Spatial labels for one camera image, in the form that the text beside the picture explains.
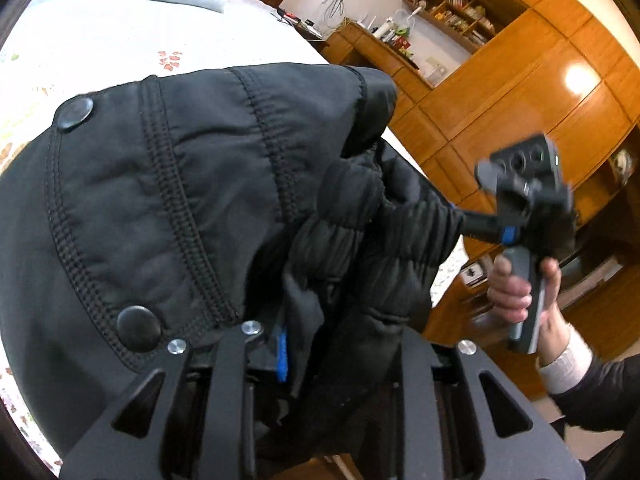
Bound black pants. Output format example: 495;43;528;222
1;64;463;455

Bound dark right sleeve forearm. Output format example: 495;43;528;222
538;327;639;432

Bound wooden wardrobe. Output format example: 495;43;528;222
389;0;640;361

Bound wooden side cabinet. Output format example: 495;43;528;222
320;20;433;103

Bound floral white quilt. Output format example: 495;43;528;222
1;0;442;479

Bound wooden wall shelf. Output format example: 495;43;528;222
402;0;526;54

